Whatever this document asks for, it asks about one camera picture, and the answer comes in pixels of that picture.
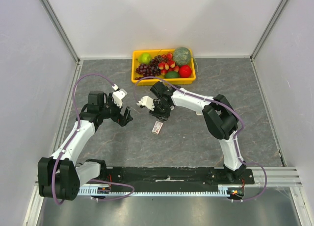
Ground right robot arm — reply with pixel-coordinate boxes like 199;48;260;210
145;82;246;184

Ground green pear fruit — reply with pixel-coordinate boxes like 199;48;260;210
137;52;152;65

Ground yellow plastic tray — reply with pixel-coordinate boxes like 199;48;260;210
131;47;196;85

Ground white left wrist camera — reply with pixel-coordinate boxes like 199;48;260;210
112;84;128;108

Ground red strawberry cluster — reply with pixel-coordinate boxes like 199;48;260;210
157;52;179;75

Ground green netted melon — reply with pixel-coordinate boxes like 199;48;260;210
173;47;192;67

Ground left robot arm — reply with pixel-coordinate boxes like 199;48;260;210
38;89;132;204

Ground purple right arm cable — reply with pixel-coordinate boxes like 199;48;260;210
133;76;268;202

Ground red white staple box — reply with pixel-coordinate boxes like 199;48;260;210
152;121;163;134

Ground green lime fruit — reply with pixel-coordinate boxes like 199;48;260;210
164;71;180;79

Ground grey slotted cable duct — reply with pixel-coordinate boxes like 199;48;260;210
78;183;243;197

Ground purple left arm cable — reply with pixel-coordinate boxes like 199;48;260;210
52;74;135;206

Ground dark purple grape bunch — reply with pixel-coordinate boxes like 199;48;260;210
134;55;167;80

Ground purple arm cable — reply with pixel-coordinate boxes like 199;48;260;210
133;76;268;202
52;74;135;206

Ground aluminium frame rail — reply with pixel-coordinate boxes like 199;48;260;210
34;165;303;187

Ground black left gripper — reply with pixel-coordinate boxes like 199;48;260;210
100;93;132;126

